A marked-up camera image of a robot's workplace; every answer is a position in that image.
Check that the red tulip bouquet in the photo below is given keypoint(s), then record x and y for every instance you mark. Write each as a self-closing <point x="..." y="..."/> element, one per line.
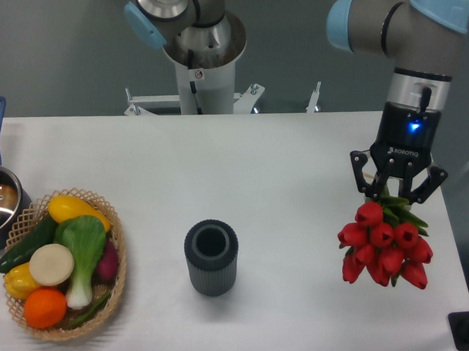
<point x="386" y="240"/>

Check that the yellow lemon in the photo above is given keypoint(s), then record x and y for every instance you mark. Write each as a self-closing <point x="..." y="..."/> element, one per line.
<point x="19" y="282"/>

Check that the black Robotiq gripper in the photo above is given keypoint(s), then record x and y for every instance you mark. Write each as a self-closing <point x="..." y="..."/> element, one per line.
<point x="401" y="150"/>

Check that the orange fruit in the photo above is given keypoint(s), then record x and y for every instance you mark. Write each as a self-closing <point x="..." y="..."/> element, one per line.
<point x="45" y="308"/>

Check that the green bok choy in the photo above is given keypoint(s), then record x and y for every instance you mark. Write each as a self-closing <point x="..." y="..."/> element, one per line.
<point x="84" y="237"/>

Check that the dark grey ribbed vase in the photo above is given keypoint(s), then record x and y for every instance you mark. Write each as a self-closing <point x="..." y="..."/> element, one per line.
<point x="211" y="250"/>

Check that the black device at table edge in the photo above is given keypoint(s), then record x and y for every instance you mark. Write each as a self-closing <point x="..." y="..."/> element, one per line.
<point x="459" y="324"/>

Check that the yellow squash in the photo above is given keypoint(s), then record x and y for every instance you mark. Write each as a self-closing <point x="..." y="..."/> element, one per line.
<point x="66" y="207"/>

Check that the purple sweet potato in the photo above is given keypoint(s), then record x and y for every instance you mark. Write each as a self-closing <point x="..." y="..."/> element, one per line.
<point x="107" y="266"/>

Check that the beige round bun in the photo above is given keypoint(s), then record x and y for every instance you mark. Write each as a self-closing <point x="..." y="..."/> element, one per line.
<point x="51" y="265"/>

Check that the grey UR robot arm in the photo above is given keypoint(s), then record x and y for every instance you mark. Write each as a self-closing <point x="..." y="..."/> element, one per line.
<point x="423" y="37"/>

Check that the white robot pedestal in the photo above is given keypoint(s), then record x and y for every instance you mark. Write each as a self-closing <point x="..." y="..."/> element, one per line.
<point x="204" y="60"/>

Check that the green cucumber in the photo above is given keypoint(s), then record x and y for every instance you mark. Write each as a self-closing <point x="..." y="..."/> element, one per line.
<point x="42" y="235"/>

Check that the woven wicker basket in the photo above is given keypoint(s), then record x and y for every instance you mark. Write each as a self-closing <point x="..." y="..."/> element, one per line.
<point x="26" y="222"/>

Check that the green bean pod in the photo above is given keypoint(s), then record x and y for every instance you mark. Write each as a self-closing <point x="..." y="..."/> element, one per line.
<point x="89" y="312"/>

